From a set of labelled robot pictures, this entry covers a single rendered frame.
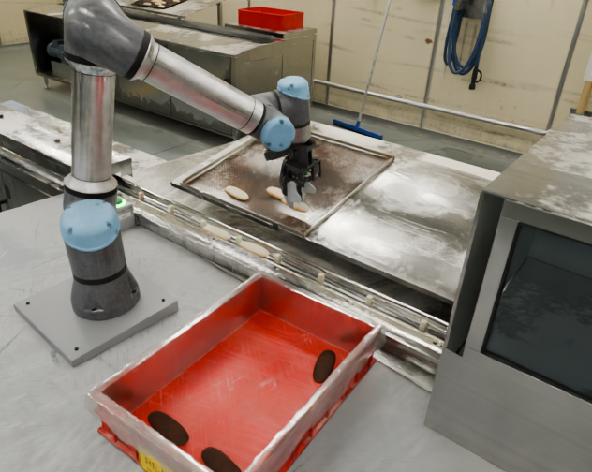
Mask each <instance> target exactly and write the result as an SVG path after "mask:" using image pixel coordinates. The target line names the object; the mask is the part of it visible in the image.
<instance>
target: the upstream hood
mask: <svg viewBox="0 0 592 472"><path fill-rule="evenodd" d="M0 146H2V147H4V148H6V149H8V150H10V151H11V152H13V153H15V154H17V155H20V156H22V157H24V158H26V159H28V160H30V161H32V162H34V163H37V164H39V165H40V166H42V167H44V168H46V169H48V170H51V171H53V172H55V173H57V174H59V175H61V176H63V177H65V178H66V177H67V176H68V174H69V173H71V133H69V132H67V131H65V130H63V129H60V128H58V127H55V126H53V125H49V124H47V123H44V122H42V121H39V120H38V119H35V118H33V117H31V116H28V115H26V114H23V113H21V112H18V111H15V110H13V109H10V108H8V107H6V106H3V105H1V104H0ZM131 163H132V158H131V157H129V156H126V155H123V154H120V153H118V152H115V151H113V150H112V161H111V175H113V174H116V173H119V172H121V177H123V176H126V175H128V176H130V177H133V173H132V165H131Z"/></svg>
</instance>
